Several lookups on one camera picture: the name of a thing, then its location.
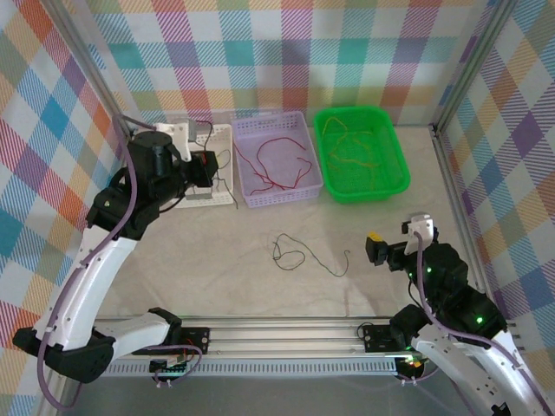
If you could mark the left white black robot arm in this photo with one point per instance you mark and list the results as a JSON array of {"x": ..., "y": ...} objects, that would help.
[{"x": 86, "y": 277}]

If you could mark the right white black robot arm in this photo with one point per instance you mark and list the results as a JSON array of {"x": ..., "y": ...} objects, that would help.
[{"x": 455, "y": 359}]

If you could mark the white plastic basket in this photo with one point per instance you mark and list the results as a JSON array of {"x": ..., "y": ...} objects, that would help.
[{"x": 225, "y": 138}]

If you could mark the purple plastic basket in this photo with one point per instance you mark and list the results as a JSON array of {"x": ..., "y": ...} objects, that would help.
[{"x": 282, "y": 164}]

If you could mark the green plastic basket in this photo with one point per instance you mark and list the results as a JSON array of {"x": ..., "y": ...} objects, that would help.
[{"x": 390, "y": 164}]

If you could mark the small green circuit board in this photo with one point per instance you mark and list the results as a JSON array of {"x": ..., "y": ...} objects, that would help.
[
  {"x": 409, "y": 364},
  {"x": 169, "y": 370}
]

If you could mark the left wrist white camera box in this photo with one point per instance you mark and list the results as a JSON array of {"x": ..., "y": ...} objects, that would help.
[{"x": 178, "y": 132}]

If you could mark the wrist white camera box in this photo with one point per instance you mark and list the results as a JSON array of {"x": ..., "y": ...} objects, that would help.
[
  {"x": 420, "y": 227},
  {"x": 178, "y": 132}
]

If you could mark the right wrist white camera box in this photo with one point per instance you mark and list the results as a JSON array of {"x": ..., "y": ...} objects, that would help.
[{"x": 420, "y": 227}]

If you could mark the aluminium side rail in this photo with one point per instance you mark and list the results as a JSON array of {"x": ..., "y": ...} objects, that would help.
[{"x": 455, "y": 195}]

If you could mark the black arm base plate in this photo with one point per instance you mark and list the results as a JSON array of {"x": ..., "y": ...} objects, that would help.
[
  {"x": 197, "y": 336},
  {"x": 377, "y": 338}
]

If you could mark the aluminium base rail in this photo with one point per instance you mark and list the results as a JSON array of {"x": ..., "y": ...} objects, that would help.
[{"x": 282, "y": 336}]

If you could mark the aluminium frame post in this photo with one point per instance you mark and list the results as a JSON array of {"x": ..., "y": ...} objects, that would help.
[
  {"x": 93, "y": 65},
  {"x": 474, "y": 65}
]

